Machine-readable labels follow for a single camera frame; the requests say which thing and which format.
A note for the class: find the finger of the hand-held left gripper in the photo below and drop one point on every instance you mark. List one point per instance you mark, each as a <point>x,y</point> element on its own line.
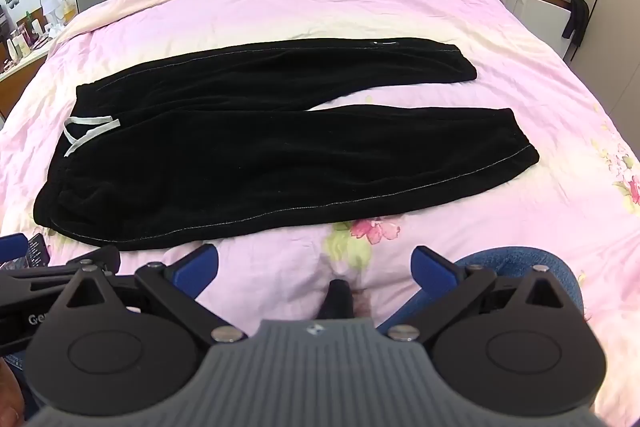
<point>45,274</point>
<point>12,249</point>

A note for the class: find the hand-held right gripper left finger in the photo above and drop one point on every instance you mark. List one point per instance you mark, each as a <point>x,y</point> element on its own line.
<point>197,272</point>

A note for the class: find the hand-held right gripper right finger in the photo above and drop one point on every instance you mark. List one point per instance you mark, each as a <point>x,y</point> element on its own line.
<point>430,269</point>

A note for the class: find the black pants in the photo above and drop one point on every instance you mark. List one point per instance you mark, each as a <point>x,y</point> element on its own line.
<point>250,157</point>

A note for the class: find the wooden nightstand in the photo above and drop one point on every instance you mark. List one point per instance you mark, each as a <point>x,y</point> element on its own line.
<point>20,77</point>

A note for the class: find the pink floral blanket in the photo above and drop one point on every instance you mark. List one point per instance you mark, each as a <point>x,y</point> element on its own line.
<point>500,57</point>

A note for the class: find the black hanging garment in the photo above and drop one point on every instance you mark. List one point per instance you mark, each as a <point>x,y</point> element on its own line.
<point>575,12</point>

